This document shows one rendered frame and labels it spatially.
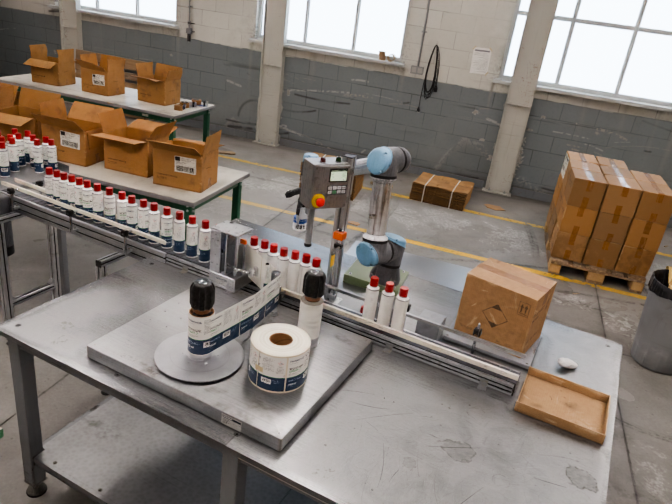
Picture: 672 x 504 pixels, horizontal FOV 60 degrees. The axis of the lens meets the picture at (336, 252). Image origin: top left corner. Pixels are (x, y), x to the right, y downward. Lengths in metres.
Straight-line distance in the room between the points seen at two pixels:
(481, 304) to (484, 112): 5.33
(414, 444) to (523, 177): 6.07
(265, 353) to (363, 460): 0.45
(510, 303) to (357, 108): 5.77
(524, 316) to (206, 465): 1.45
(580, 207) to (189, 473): 4.02
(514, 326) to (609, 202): 3.20
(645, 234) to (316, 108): 4.44
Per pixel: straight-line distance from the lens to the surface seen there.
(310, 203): 2.36
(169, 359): 2.11
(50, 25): 10.22
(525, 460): 2.06
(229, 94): 8.60
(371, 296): 2.35
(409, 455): 1.93
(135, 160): 4.21
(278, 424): 1.88
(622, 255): 5.70
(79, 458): 2.77
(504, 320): 2.47
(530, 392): 2.36
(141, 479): 2.65
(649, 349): 4.57
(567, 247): 5.62
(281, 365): 1.92
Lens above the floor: 2.11
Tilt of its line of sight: 24 degrees down
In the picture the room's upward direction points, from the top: 8 degrees clockwise
